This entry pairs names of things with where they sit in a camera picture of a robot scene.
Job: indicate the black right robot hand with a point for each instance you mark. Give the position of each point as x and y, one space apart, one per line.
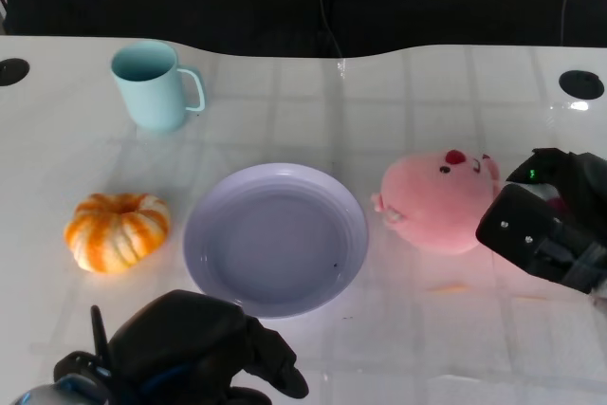
521 229

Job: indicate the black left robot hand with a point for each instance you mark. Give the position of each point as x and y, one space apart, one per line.
189 348

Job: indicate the pink plush pig doll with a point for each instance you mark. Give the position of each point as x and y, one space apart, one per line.
431 206

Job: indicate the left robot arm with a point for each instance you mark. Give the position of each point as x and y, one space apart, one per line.
66 386

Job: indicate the lavender round plate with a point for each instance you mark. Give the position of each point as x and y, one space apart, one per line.
275 244

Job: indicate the orange white striped pumpkin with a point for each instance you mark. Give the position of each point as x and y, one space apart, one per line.
118 234

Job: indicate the small black white object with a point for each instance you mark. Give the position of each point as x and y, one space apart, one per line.
581 85

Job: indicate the light blue mug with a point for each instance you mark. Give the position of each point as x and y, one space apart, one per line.
152 92

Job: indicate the black round table grommet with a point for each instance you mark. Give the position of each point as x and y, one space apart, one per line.
12 72

